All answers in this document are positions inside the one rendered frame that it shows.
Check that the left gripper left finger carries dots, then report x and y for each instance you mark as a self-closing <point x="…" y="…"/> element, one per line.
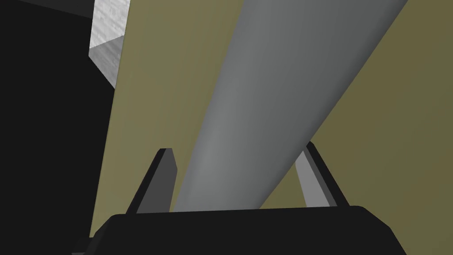
<point x="155" y="191"/>

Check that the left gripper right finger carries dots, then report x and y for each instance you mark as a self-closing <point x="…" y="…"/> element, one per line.
<point x="318" y="184"/>

